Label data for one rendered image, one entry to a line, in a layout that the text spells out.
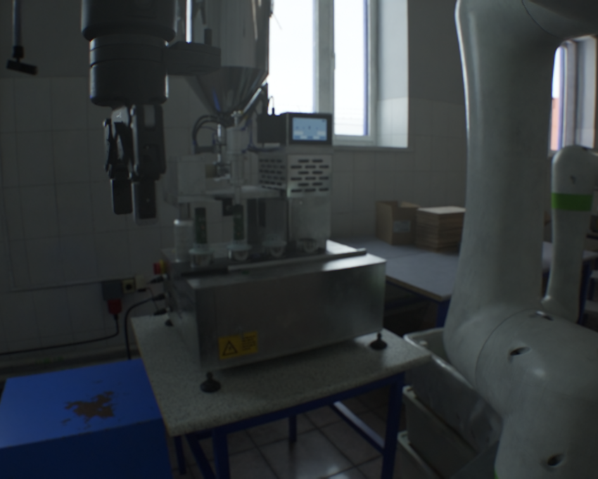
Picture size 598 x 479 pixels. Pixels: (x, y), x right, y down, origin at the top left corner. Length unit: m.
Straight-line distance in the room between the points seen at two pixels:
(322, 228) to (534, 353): 1.05
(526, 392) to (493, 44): 0.36
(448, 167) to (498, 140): 3.37
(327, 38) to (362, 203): 1.39
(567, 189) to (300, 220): 0.80
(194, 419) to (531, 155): 0.86
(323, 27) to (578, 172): 2.75
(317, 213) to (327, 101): 2.24
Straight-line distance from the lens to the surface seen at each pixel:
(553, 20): 0.45
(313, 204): 1.37
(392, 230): 2.80
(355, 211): 3.22
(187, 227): 1.28
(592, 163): 1.29
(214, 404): 1.07
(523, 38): 0.50
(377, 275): 1.28
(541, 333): 0.46
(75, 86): 2.64
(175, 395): 1.12
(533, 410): 0.43
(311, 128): 1.35
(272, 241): 1.24
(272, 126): 1.32
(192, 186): 1.25
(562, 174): 1.26
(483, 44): 0.52
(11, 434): 1.39
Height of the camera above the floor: 1.33
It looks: 11 degrees down
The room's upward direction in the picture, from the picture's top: straight up
